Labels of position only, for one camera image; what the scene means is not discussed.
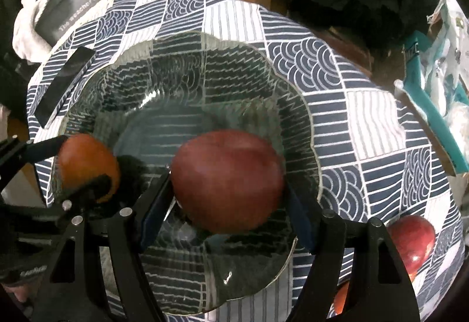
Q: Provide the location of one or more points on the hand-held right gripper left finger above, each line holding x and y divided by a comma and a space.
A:
152, 215

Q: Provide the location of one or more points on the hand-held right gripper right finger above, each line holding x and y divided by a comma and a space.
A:
301, 221

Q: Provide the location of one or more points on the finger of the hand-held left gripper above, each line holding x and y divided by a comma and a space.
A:
89, 188
34, 151

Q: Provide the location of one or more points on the small orange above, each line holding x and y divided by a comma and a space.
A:
86, 160

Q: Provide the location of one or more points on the large red apple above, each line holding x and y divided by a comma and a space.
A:
227, 182

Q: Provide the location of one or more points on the reddish orange fruit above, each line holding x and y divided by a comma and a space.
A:
341, 298

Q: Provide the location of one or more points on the clear glass plate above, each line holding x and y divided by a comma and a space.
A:
205, 87

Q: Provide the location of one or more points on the black phone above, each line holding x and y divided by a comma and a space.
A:
64, 85

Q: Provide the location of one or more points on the blue white patterned tablecloth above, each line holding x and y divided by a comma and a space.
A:
329, 94

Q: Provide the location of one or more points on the teal box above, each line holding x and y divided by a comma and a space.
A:
427, 109

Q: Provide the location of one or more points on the printed plastic bag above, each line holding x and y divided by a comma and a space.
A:
449, 50

